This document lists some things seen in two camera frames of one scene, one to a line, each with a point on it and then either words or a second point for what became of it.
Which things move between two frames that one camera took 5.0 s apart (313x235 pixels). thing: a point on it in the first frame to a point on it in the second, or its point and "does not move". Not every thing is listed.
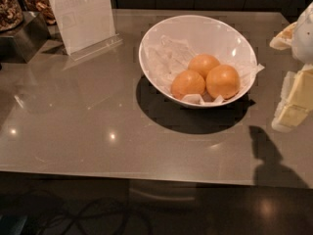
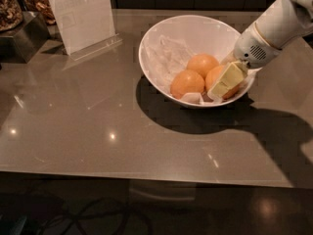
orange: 187,82 does not move
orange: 222,80 does not move
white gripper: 303,38 to 251,48
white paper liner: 163,57 does not move
